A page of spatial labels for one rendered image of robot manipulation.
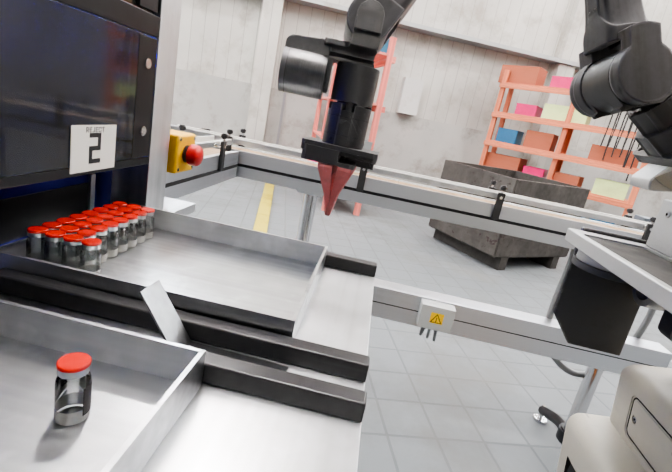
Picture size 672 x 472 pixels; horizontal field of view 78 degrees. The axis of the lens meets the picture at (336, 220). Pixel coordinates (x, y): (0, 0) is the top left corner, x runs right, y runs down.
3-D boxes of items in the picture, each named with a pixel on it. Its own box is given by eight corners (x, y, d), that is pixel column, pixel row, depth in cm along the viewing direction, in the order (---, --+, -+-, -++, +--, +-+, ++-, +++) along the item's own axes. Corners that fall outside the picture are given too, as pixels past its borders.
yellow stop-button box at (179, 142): (138, 166, 77) (141, 127, 75) (159, 162, 84) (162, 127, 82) (177, 174, 76) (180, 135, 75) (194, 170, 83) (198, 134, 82)
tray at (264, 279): (-14, 279, 45) (-15, 249, 44) (128, 222, 70) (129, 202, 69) (289, 351, 43) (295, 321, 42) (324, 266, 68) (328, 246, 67)
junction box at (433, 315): (416, 326, 147) (422, 303, 145) (415, 319, 152) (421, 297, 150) (450, 334, 146) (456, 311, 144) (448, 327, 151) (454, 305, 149)
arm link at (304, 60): (388, 1, 50) (378, 30, 58) (294, -21, 49) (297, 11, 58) (367, 100, 50) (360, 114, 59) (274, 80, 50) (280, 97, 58)
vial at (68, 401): (45, 422, 29) (46, 369, 28) (69, 402, 31) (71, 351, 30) (75, 430, 29) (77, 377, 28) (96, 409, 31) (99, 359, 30)
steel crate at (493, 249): (420, 236, 456) (440, 158, 435) (490, 236, 523) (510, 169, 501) (495, 274, 376) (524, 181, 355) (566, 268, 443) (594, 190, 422)
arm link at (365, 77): (384, 60, 51) (379, 65, 57) (330, 47, 51) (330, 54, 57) (371, 116, 53) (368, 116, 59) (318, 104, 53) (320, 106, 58)
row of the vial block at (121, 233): (56, 274, 49) (57, 237, 47) (142, 233, 66) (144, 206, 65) (74, 278, 48) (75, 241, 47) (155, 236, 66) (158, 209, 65)
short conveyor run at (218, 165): (114, 225, 78) (119, 142, 74) (38, 208, 79) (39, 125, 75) (240, 178, 144) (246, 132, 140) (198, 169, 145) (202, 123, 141)
